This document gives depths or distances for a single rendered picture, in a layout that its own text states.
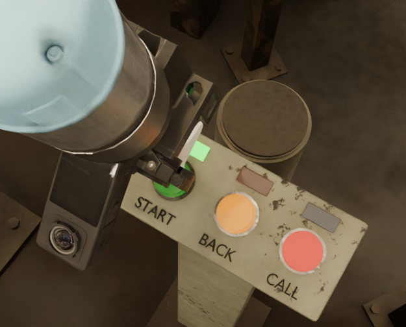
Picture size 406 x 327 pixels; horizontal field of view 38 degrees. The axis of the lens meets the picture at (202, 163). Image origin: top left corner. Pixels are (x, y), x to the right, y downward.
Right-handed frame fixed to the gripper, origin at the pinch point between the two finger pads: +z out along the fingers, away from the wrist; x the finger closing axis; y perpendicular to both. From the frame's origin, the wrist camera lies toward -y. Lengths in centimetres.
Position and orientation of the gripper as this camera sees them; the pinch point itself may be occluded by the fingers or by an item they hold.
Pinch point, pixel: (161, 170)
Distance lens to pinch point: 55.7
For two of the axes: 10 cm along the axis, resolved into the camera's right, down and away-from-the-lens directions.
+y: 4.9, -8.7, 0.4
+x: -8.6, -4.7, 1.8
